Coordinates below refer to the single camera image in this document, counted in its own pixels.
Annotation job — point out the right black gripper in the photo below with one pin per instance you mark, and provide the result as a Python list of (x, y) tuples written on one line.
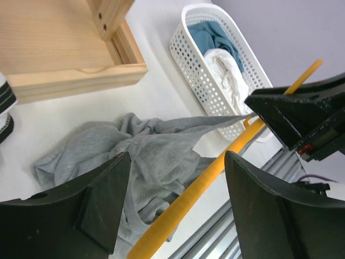
[(310, 121)]

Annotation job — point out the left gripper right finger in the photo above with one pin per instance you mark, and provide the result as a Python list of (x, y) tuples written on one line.
[(284, 220)]

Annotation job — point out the wooden clothes rack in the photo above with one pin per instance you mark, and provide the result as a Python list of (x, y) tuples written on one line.
[(53, 49)]

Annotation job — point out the white plastic laundry basket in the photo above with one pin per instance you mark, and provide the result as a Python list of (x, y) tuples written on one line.
[(191, 63)]

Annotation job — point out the teal-blue garment in basket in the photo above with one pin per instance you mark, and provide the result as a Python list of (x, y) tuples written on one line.
[(210, 35)]

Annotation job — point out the aluminium mounting rail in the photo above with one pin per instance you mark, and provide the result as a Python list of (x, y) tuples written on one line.
[(217, 237)]

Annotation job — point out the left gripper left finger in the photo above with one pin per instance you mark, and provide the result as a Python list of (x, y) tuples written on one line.
[(77, 219)]

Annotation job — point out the grey tank top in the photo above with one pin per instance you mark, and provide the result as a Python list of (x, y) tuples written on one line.
[(164, 163)]

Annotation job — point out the yellow plastic hanger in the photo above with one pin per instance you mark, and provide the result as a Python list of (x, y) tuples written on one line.
[(159, 231)]

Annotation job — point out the white garment in basket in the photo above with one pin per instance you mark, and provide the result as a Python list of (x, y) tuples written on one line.
[(229, 78)]

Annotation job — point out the black white striped tank top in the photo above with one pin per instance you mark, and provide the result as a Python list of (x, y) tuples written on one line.
[(7, 102)]

